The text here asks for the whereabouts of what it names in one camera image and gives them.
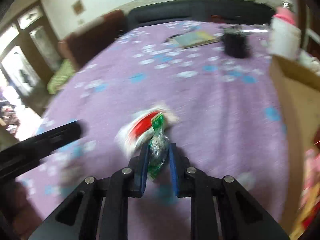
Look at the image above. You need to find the pink sleeved thermos bottle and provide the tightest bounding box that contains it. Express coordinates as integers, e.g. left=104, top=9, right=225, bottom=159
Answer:
left=274, top=0, right=296, bottom=26

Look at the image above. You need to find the small wall plaque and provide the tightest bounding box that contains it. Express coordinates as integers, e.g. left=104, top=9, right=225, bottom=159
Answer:
left=72, top=0, right=85, bottom=15

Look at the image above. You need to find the pink snack packet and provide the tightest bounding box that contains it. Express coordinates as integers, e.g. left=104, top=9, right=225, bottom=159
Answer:
left=300, top=148, right=319, bottom=213

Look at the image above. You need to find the black cylindrical cup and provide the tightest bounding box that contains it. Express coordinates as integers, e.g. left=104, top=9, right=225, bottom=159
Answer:
left=221, top=25, right=249, bottom=59

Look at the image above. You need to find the small white red packet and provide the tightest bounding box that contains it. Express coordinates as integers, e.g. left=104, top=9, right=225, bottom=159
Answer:
left=114, top=102, right=179, bottom=159

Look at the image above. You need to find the notebook on table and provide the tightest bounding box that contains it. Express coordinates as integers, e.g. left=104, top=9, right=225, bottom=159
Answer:
left=171, top=31, right=220, bottom=49

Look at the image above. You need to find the green patterned cushion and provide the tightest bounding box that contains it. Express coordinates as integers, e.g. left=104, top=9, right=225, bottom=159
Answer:
left=47, top=59, right=75, bottom=95

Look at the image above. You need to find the maroon armchair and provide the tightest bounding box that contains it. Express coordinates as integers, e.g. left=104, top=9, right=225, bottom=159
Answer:
left=58, top=10, right=126, bottom=71

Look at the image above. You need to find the wooden glass door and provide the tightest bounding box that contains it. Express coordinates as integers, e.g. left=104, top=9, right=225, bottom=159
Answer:
left=1, top=1, right=62, bottom=115

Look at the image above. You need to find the white socks pile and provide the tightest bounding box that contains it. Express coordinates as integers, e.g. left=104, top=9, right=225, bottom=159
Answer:
left=298, top=50, right=320, bottom=76

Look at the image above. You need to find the white plastic jar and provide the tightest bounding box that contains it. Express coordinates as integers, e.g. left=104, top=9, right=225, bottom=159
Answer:
left=268, top=17, right=301, bottom=61

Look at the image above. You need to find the clear green-edged candy packet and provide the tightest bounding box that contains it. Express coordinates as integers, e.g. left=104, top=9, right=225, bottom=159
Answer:
left=148, top=112, right=170, bottom=180

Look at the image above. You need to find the purple floral tablecloth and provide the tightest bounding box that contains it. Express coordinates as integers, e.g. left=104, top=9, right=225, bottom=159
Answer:
left=13, top=21, right=289, bottom=239

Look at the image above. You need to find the black leather sofa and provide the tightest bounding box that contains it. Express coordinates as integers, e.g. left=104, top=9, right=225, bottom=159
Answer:
left=126, top=0, right=275, bottom=30

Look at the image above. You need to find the shallow cardboard box tray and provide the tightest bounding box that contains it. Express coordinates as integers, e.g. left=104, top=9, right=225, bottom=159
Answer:
left=269, top=56, right=319, bottom=233

